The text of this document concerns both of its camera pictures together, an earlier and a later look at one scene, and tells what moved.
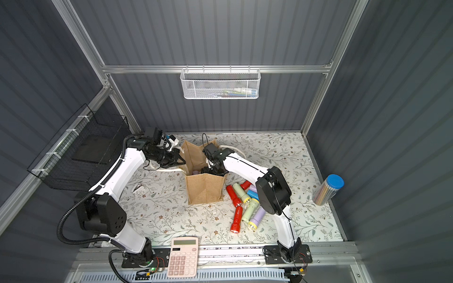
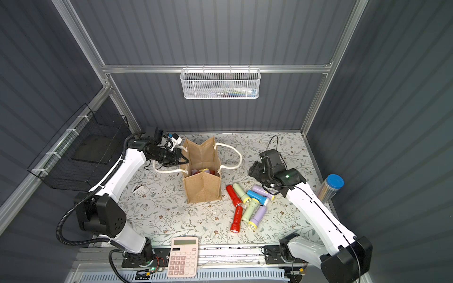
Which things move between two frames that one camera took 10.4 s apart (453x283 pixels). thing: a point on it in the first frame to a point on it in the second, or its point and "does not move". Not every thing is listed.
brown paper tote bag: x=202 y=188 does not move
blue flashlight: x=253 y=194 does not move
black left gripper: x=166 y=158 does not move
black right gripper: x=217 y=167 to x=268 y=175
